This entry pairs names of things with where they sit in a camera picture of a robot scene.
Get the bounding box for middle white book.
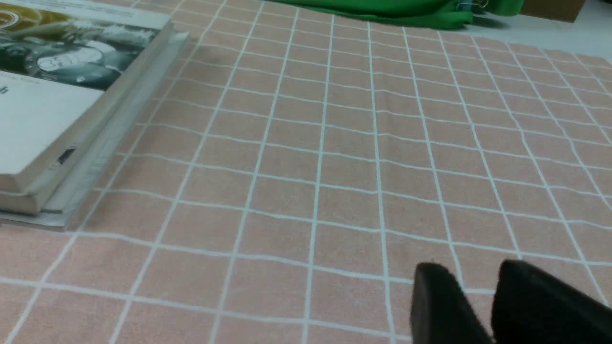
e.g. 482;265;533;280
1;32;188;216

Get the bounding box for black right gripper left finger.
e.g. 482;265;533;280
410;263;493;344

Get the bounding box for pink grid-pattern tablecloth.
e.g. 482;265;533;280
1;0;611;344

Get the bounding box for bottom thin white book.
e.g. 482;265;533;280
1;32;189;231

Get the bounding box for green cloth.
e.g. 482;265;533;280
281;0;523;30

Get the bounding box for top book with photo cover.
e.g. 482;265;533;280
0;0;175;194

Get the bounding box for brown cardboard box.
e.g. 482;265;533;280
520;0;586;22

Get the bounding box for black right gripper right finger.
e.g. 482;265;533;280
491;259;612;344

